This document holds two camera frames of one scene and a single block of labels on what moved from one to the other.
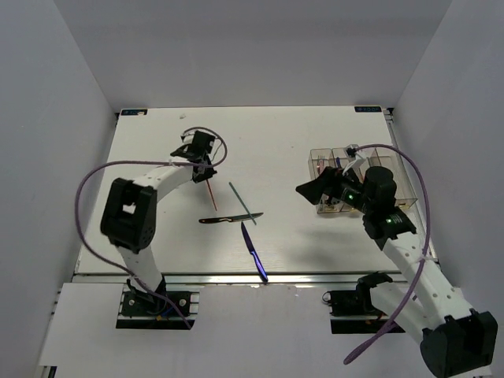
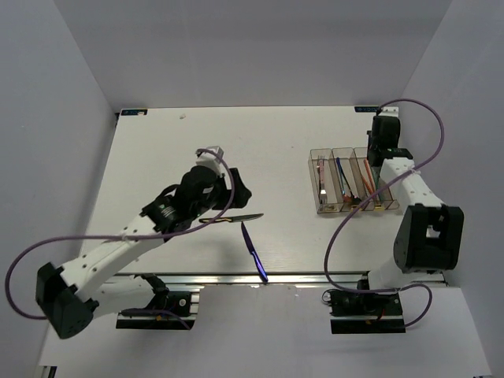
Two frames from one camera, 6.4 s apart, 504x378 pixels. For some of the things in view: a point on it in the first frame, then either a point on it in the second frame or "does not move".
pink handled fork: x=321 y=161 does not move
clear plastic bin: x=320 y=158 does not move
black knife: x=228 y=219 does not move
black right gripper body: x=343 y=188 -> x=368 y=142
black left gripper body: x=208 y=173 -> x=218 y=196
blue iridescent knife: x=253 y=253 does not move
